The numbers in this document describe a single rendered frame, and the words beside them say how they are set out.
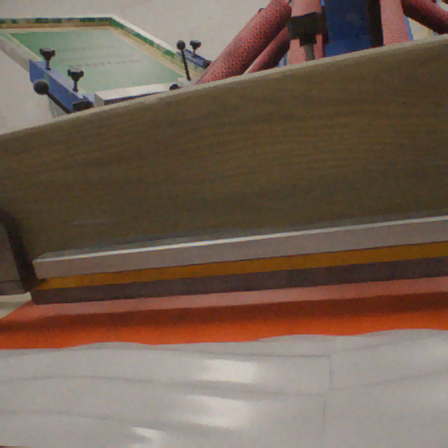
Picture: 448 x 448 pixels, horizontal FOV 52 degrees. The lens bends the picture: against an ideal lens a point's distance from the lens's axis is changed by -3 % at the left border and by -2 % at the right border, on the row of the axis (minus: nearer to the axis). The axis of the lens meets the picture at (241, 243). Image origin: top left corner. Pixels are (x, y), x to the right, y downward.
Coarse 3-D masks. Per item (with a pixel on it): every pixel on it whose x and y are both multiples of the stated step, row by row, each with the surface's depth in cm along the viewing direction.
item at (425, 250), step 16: (288, 256) 22; (304, 256) 21; (320, 256) 21; (336, 256) 21; (352, 256) 21; (368, 256) 21; (384, 256) 20; (400, 256) 20; (416, 256) 20; (432, 256) 20; (128, 272) 24; (144, 272) 24; (160, 272) 24; (176, 272) 23; (192, 272) 23; (208, 272) 23; (224, 272) 23; (240, 272) 22; (48, 288) 26
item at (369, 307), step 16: (352, 288) 22; (368, 288) 22; (384, 288) 22; (400, 288) 21; (416, 288) 21; (432, 288) 21; (352, 304) 21; (368, 304) 20; (384, 304) 20; (400, 304) 20; (416, 304) 19; (432, 304) 19; (352, 320) 19; (368, 320) 19; (384, 320) 19; (400, 320) 18; (416, 320) 18; (432, 320) 18
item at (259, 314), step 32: (288, 288) 24; (320, 288) 23; (0, 320) 27; (32, 320) 26; (64, 320) 25; (96, 320) 24; (128, 320) 24; (160, 320) 23; (192, 320) 22; (224, 320) 21; (256, 320) 21; (288, 320) 20; (320, 320) 20
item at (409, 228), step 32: (320, 224) 19; (352, 224) 18; (384, 224) 18; (416, 224) 17; (64, 256) 22; (96, 256) 22; (128, 256) 21; (160, 256) 21; (192, 256) 20; (224, 256) 20; (256, 256) 19
